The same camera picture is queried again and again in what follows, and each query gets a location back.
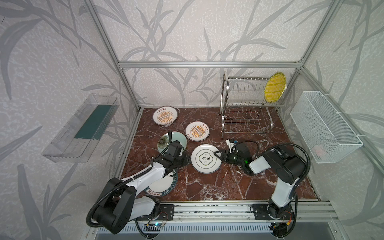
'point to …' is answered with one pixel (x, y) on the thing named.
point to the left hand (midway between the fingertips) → (189, 158)
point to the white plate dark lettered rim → (164, 186)
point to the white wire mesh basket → (328, 137)
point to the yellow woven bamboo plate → (275, 87)
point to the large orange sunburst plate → (165, 115)
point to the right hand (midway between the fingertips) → (215, 154)
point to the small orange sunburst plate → (197, 131)
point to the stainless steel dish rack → (244, 108)
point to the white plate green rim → (203, 160)
